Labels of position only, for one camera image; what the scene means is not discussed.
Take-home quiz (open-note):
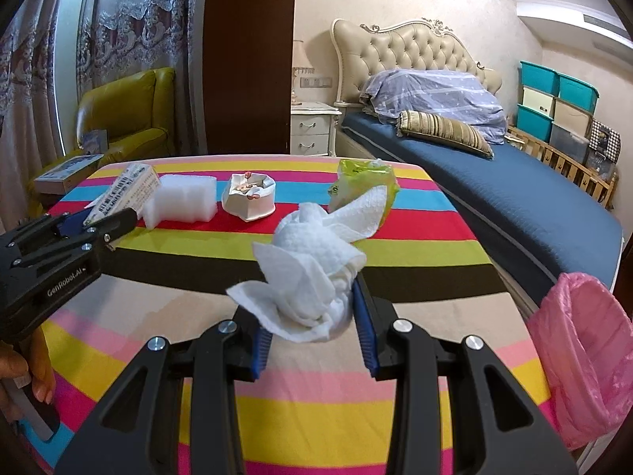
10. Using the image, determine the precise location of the striped gold pillow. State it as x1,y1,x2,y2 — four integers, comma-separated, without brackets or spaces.
396,110,493,160

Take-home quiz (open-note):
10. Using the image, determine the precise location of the beige table lamp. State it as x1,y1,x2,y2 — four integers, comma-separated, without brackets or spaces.
291,40,313,106

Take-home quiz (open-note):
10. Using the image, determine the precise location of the teal storage bin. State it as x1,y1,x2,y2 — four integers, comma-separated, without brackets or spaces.
520,60,560,97
516,104,553,143
559,74,600,115

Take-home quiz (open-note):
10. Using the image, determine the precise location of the flat box on armchair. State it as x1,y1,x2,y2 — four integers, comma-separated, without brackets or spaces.
33,154,103,195

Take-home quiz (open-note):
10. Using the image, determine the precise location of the ceiling air conditioner vent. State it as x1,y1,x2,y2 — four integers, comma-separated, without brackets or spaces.
583,14,631,41

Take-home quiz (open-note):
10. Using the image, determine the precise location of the teal storage bin lower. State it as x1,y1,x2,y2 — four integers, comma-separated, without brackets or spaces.
516,104,553,143

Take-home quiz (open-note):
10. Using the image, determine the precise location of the grey storage bin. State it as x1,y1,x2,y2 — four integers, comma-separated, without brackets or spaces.
549,123,589,164

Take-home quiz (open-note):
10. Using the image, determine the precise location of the pink lined trash bin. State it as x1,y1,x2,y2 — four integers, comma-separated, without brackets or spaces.
527,272,632,449

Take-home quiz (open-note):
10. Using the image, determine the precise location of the cream storage bin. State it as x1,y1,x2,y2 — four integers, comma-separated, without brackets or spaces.
521,87,556,119

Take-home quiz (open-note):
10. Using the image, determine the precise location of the teal storage bin top left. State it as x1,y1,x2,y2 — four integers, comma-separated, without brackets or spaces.
520,60,560,97

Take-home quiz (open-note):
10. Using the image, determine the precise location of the yellow leather armchair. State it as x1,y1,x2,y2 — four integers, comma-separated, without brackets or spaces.
27,66,177,204

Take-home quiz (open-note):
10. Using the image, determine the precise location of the teal storage bin top right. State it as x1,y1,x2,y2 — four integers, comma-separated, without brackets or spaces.
559,74,600,115

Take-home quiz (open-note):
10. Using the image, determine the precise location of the checkered black white bag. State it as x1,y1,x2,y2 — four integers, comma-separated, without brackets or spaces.
589,119,621,163

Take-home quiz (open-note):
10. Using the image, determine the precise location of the person's left hand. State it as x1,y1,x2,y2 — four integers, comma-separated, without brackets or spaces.
1,327,56,404

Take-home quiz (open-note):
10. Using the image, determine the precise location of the wooden crib rail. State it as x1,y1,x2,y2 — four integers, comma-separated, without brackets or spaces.
505,127,619,211

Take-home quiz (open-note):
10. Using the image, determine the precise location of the green snack bag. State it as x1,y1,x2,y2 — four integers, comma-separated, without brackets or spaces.
328,159,400,223

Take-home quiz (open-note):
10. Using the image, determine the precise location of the lavender striped duvet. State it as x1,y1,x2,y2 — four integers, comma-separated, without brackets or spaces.
359,69,506,145

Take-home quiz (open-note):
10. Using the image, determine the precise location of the white nightstand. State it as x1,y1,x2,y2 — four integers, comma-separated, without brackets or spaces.
290,102,341,157

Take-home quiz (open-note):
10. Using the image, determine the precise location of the colourful striped table cloth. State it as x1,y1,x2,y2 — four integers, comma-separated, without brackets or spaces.
21,156,553,474

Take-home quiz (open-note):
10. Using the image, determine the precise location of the beige storage bin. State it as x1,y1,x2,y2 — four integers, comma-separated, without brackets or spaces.
553,99,592,137

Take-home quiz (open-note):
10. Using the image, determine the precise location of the white paper towel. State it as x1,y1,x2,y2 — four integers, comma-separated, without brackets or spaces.
226,186,386,343

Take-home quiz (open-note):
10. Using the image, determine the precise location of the dark brown wardrobe panel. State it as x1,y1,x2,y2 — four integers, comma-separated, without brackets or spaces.
202,0,295,154

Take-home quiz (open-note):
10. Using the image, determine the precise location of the lace patterned curtain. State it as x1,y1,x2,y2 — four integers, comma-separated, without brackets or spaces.
1,0,205,230

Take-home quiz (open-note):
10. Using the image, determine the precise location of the bed with blue cover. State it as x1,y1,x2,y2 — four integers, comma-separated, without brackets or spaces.
341,113,624,302

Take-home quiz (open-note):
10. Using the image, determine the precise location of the beige tufted headboard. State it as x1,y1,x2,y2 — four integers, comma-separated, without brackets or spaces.
330,18,502,108

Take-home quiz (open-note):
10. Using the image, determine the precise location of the small picture on armchair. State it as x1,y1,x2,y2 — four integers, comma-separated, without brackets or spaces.
81,130,108,154

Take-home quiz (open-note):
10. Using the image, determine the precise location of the small white medicine box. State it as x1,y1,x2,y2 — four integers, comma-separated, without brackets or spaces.
84,163,160,226

